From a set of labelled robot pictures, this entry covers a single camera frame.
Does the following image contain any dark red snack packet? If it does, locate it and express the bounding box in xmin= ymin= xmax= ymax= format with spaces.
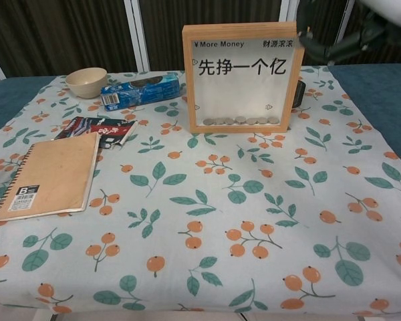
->
xmin=54 ymin=115 xmax=138 ymax=151

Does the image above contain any floral orange leaf tablecloth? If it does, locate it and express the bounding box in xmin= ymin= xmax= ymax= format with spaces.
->
xmin=0 ymin=65 xmax=401 ymax=317

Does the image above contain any wooden frame money box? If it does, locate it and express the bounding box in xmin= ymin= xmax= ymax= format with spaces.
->
xmin=182 ymin=21 xmax=305 ymax=134

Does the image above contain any teal table cover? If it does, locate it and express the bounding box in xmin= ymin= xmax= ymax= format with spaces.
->
xmin=0 ymin=62 xmax=401 ymax=170

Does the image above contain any dark folding screen white frame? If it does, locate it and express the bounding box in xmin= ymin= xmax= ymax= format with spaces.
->
xmin=0 ymin=0 xmax=401 ymax=84

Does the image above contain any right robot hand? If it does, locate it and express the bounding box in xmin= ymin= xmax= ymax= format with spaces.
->
xmin=297 ymin=0 xmax=401 ymax=65

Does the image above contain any blue cookie package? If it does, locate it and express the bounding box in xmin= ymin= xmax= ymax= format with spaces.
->
xmin=100 ymin=74 xmax=182 ymax=112

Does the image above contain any kraft spiral notebook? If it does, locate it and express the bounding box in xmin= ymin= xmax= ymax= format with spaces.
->
xmin=0 ymin=132 xmax=102 ymax=223

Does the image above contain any beige bowl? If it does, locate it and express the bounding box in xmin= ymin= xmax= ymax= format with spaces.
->
xmin=65 ymin=67 xmax=108 ymax=99

